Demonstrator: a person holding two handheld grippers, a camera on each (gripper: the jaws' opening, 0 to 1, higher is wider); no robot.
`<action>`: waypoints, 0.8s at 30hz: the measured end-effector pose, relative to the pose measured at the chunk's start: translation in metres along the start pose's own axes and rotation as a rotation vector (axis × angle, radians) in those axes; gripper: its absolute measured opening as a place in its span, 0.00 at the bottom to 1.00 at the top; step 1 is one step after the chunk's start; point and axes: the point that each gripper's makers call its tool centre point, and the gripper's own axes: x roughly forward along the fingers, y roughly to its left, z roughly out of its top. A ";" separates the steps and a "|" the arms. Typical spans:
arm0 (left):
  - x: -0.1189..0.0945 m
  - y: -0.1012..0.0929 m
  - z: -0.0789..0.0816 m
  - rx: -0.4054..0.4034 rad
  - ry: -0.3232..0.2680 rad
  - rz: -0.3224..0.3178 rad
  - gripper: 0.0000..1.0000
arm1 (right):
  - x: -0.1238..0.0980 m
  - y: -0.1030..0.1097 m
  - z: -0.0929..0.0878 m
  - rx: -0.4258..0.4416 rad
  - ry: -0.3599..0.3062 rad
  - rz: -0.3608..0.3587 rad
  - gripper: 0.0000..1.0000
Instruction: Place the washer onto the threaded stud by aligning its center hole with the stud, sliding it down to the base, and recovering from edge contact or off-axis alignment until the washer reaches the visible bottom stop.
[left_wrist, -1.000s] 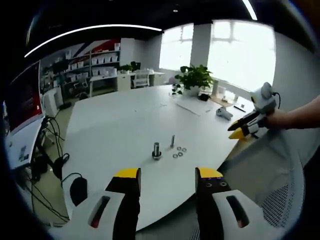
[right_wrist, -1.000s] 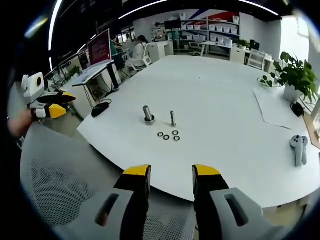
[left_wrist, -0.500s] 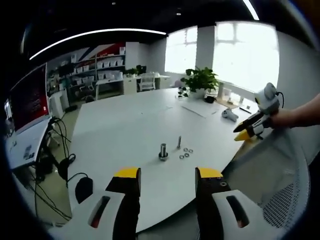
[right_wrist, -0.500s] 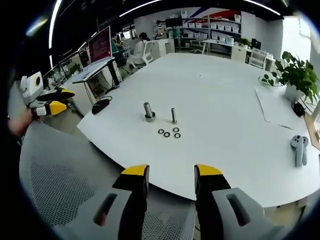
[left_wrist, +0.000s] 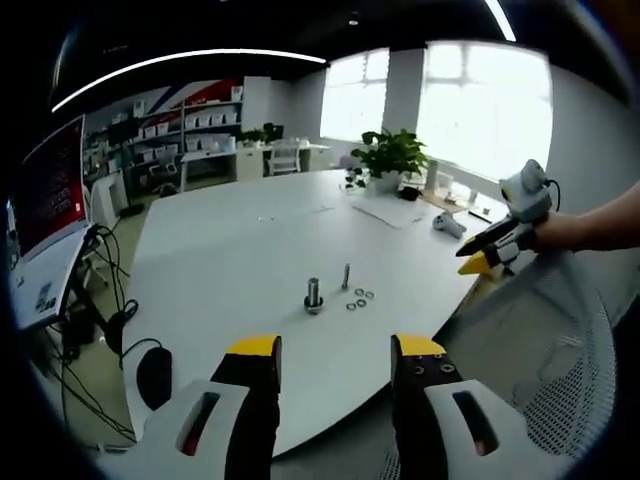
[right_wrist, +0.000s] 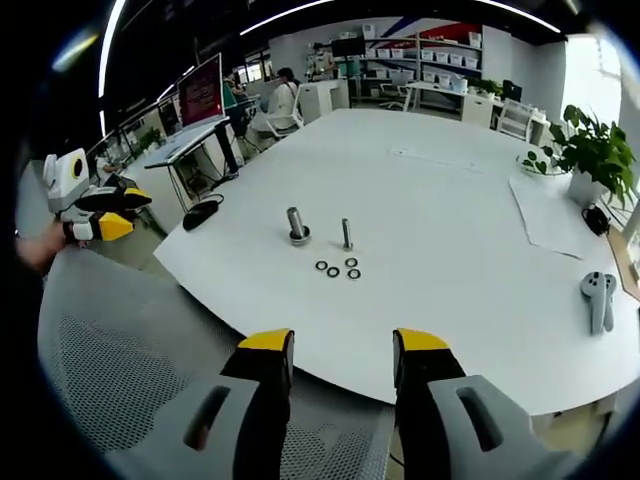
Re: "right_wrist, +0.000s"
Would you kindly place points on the white cabinet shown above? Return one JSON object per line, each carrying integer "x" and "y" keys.
{"x": 320, "y": 100}

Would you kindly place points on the person's left hand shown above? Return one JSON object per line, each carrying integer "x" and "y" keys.
{"x": 42, "y": 247}

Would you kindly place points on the potted green plant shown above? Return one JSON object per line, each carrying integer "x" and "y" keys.
{"x": 595, "y": 150}

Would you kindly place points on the grey mesh office chair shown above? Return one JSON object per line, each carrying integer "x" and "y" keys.
{"x": 125, "y": 340}

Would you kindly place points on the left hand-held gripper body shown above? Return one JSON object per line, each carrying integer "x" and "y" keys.
{"x": 65, "y": 185}

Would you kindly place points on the small threaded stud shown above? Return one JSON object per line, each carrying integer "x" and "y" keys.
{"x": 346, "y": 230}

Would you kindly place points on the wooden tray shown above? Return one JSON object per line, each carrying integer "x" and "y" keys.
{"x": 627, "y": 265}

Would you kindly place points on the black computer mouse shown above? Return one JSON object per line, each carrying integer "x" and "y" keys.
{"x": 200, "y": 216}

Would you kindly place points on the white standing desk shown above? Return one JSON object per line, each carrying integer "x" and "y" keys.
{"x": 185, "y": 142}

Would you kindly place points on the small steel washer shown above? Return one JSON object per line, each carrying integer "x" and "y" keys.
{"x": 349, "y": 274}
{"x": 346, "y": 262}
{"x": 328, "y": 273}
{"x": 317, "y": 265}

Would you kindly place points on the shelf of white storage bins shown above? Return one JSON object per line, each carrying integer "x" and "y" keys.
{"x": 425, "y": 55}

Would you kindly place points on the large threaded stud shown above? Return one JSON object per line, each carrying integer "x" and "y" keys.
{"x": 293, "y": 220}

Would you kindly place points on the grey handheld controller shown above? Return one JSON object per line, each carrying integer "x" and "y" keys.
{"x": 594, "y": 300}

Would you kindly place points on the computer monitor with red screen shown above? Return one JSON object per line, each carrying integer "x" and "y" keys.
{"x": 200, "y": 92}

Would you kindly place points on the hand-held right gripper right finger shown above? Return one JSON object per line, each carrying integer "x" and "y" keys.
{"x": 425, "y": 390}

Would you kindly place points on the small black device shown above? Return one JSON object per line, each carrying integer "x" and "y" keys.
{"x": 596, "y": 219}

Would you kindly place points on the ceiling light strip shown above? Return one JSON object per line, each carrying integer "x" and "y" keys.
{"x": 325, "y": 12}
{"x": 520, "y": 15}

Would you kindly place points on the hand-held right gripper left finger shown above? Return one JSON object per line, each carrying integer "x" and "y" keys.
{"x": 255, "y": 390}

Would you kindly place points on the long white desk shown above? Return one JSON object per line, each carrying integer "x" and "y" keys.
{"x": 450, "y": 100}

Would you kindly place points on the white mesh chair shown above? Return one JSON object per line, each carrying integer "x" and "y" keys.
{"x": 515, "y": 117}

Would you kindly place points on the large white paper sheet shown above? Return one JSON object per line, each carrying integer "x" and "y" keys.
{"x": 550, "y": 220}

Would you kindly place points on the large window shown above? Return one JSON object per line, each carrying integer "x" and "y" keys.
{"x": 592, "y": 80}

